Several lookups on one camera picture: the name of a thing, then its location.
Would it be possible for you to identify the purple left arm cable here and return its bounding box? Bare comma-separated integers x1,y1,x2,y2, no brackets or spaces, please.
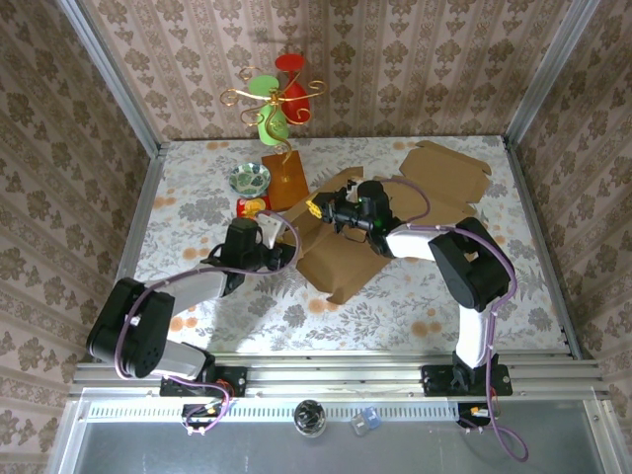
113,209,302,438

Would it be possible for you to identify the aluminium frame post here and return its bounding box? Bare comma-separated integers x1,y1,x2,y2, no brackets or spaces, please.
56,0,167,157
502,0,602,144

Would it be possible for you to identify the aluminium mounting rail beam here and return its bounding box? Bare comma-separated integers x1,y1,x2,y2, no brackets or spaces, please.
68,353,611,399

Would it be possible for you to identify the gold wire stand wooden base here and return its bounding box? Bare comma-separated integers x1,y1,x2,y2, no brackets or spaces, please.
219,66,325,212

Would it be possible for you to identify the black power connector block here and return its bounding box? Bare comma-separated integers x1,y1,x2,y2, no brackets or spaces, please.
456,402,501,430
181,402,233,430

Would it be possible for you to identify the red plastic wine glass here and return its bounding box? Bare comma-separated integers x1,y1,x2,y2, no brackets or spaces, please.
274,52,312,125

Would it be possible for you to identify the red yellow small container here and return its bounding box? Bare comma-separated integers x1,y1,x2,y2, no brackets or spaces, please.
236,196,272,219

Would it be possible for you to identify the small clear blue box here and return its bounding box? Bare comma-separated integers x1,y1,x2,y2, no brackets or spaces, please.
349,407,381,436

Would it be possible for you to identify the leaf pattern bowl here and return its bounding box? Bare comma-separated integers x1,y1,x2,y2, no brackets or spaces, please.
228,162,273,196

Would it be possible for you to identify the white slotted cable duct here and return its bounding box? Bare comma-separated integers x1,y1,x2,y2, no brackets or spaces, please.
81,398,460,422

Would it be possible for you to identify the grey metal shelf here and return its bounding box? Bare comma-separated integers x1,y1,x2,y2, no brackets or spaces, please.
46,389,618,474

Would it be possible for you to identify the floral tablecloth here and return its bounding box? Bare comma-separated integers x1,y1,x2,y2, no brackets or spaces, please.
116,136,569,355

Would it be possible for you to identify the green plastic wine glass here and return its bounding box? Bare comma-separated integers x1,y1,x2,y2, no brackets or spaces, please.
246,73,291,147

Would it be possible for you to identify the round glass jar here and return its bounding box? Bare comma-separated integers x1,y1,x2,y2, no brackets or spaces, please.
293,398,328,439

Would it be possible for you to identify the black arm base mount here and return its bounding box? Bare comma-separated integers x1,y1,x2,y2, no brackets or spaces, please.
158,364,248,399
421,362,514,398

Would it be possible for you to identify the aluminium table side rail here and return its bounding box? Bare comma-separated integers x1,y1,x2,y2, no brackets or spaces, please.
91,142,167,364
503,137,584,357

